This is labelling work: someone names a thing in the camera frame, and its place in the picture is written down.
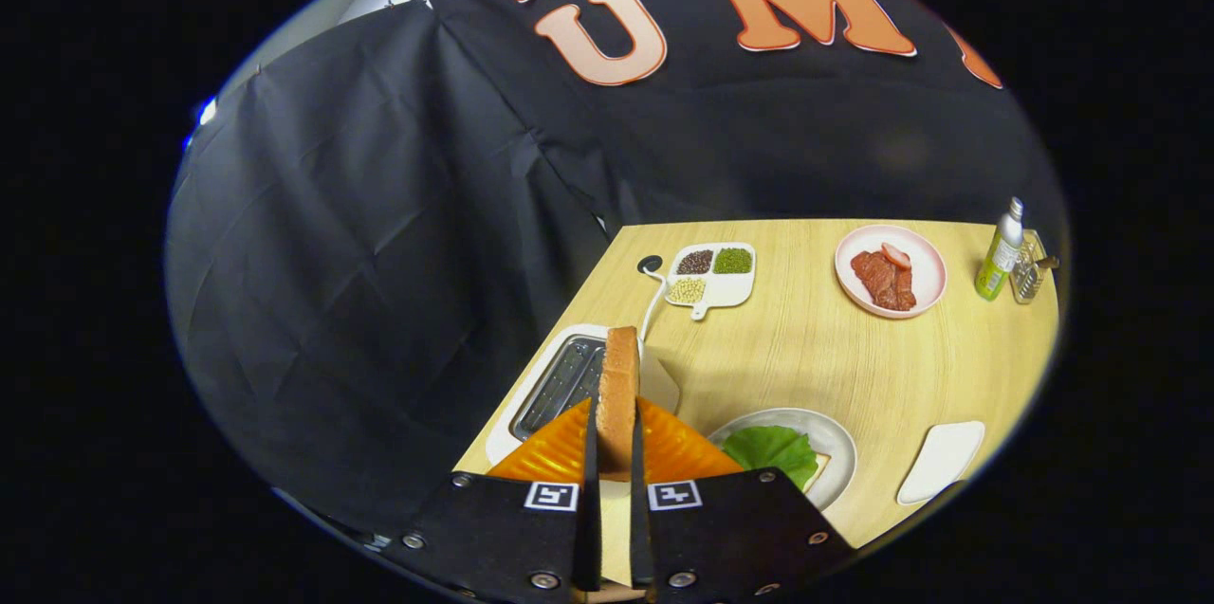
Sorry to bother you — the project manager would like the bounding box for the white divided seed dish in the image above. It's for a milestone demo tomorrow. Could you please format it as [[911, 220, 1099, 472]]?
[[663, 243, 758, 321]]

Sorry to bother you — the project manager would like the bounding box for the silver bottle green label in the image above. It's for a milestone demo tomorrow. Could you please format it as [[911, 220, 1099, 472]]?
[[974, 197, 1025, 302]]

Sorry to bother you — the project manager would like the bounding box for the cream white toaster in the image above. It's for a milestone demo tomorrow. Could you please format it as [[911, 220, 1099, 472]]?
[[485, 324, 682, 586]]

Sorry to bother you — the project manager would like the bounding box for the wire cutlery holder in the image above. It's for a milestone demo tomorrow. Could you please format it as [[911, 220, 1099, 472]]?
[[1010, 229, 1061, 305]]

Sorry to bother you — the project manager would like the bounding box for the white round plate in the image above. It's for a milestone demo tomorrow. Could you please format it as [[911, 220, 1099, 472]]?
[[708, 408, 858, 512]]

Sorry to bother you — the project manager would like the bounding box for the white square plate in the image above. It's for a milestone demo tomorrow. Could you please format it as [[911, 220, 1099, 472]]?
[[896, 420, 986, 505]]

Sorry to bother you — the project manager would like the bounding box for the green lettuce leaf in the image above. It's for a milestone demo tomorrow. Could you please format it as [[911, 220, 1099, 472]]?
[[723, 425, 820, 491]]

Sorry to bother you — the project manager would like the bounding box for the pink round plate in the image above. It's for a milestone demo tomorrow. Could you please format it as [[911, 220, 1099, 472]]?
[[835, 225, 948, 320]]

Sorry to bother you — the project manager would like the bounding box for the black backdrop cloth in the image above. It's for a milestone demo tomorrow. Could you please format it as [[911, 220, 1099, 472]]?
[[166, 0, 1068, 539]]

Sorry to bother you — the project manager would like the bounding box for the white toaster cable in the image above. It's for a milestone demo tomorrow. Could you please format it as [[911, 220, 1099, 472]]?
[[641, 268, 670, 339]]

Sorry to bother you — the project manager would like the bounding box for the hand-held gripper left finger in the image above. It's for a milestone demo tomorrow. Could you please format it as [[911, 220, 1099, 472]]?
[[377, 396, 605, 604]]

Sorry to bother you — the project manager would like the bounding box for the brown meat slice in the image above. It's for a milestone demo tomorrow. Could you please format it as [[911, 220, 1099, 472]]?
[[850, 249, 917, 312]]

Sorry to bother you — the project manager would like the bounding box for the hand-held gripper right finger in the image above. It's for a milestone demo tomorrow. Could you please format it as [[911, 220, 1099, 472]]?
[[629, 396, 861, 604]]

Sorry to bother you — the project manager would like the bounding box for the brown crust bread slice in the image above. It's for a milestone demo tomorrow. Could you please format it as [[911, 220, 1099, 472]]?
[[596, 326, 643, 484]]

